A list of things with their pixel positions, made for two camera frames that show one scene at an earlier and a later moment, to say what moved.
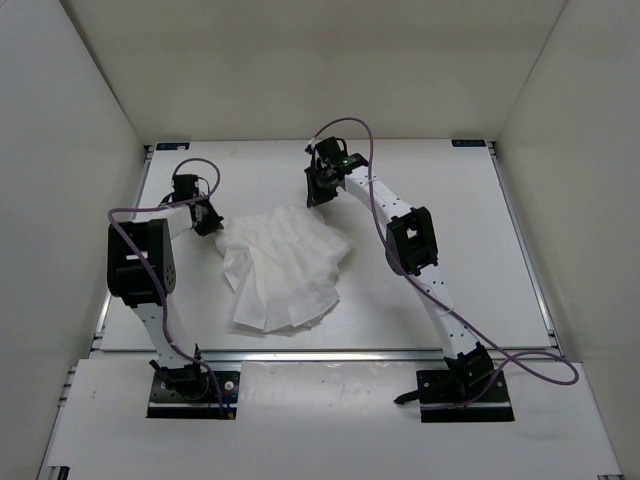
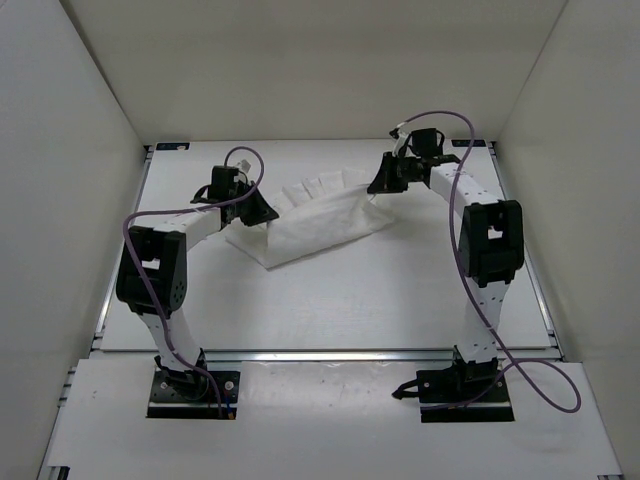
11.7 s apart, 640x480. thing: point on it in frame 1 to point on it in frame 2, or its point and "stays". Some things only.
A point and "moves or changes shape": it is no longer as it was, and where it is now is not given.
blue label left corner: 172,145 stays
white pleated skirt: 282,265 moves or changes shape
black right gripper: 315,197 to 386,182
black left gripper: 212,225 to 261,213
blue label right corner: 469,143 stays
